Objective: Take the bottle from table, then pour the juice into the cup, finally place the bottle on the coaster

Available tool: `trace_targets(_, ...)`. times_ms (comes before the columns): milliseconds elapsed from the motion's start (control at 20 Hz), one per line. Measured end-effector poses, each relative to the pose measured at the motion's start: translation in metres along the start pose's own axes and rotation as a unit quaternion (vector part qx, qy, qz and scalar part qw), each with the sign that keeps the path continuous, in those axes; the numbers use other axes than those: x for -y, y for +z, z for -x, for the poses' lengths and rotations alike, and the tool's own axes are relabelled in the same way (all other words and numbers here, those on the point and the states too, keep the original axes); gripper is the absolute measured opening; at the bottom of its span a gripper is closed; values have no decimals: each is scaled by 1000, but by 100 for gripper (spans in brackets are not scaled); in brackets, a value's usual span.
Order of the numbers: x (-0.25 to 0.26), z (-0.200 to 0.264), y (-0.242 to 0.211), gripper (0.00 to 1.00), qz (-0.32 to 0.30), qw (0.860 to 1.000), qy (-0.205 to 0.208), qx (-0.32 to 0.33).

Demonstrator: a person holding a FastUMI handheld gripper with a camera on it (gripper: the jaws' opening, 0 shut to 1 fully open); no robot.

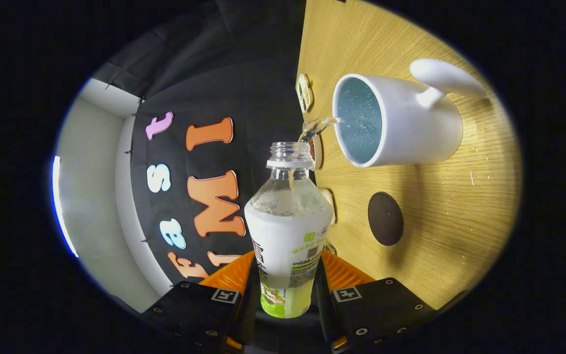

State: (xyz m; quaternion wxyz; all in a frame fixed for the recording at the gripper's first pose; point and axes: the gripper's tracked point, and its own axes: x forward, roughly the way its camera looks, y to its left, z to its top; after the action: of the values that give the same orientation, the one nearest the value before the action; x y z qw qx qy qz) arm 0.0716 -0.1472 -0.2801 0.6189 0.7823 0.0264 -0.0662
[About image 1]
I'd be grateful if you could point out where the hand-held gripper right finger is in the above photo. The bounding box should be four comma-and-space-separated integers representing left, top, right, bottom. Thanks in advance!
315, 248, 438, 354

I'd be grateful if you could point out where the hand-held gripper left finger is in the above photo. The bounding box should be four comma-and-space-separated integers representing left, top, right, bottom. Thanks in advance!
143, 250, 261, 354

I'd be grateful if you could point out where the dark brown round coaster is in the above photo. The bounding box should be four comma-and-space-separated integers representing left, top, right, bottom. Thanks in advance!
368, 192, 404, 246

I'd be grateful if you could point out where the juice bottle with white label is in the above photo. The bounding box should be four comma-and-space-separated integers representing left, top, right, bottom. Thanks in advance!
244, 142, 334, 319

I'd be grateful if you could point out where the white cup with blue inside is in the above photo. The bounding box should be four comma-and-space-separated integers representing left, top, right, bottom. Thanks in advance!
332, 59, 489, 169

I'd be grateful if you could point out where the wooden table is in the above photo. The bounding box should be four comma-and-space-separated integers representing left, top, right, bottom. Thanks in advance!
295, 0, 523, 310

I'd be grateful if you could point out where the cream toaster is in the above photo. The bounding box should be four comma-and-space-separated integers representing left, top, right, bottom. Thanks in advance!
318, 188, 337, 224

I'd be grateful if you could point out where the long ceiling light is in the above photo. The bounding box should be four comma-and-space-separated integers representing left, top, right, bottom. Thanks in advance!
51, 156, 79, 258

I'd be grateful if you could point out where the white plate with brown food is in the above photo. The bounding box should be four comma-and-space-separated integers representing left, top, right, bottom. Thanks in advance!
308, 135, 324, 170

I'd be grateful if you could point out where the white sectioned dish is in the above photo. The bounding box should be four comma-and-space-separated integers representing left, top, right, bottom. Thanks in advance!
296, 73, 314, 113

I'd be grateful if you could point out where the black backdrop cloth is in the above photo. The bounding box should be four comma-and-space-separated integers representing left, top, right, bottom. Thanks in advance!
91, 0, 313, 295

